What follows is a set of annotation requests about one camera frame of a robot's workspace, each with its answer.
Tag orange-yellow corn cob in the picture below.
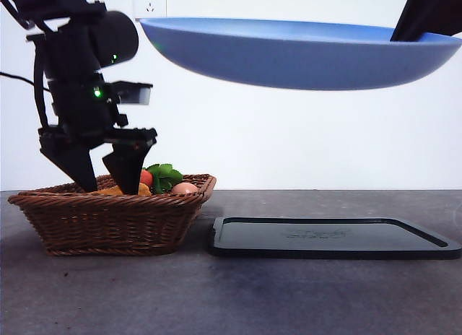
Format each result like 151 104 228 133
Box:
94 182 153 197

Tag thin black cable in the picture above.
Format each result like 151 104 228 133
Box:
0 71 52 94

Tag green leafy vegetable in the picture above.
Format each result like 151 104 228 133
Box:
143 163 184 196

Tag brown wicker basket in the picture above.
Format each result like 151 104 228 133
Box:
7 173 218 257

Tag black rectangular tray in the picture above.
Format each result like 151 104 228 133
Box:
208 216 462 261

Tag white wall socket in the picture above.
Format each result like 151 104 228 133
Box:
132 0 168 19

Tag blue round plate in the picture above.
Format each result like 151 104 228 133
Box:
139 17 462 92

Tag brown egg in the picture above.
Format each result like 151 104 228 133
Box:
170 182 200 196

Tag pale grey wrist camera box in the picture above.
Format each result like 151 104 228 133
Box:
108 81 154 106

